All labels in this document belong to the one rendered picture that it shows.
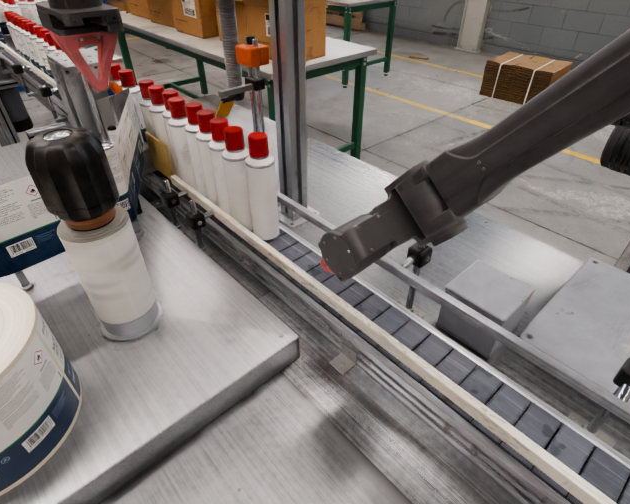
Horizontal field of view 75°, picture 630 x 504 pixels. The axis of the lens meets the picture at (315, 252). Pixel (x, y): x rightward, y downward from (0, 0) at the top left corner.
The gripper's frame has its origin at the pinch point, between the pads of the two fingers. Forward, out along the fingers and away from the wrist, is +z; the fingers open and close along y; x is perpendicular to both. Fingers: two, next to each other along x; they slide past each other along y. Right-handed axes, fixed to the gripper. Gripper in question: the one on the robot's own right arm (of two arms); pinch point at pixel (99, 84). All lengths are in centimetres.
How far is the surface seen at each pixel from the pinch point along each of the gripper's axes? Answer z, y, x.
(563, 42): 85, -124, 562
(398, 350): 27, 44, 14
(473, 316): 22, 49, 22
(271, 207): 23.3, 9.8, 20.1
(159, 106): 14.3, -27.3, 19.1
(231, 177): 18.4, 3.3, 16.4
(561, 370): 22, 60, 22
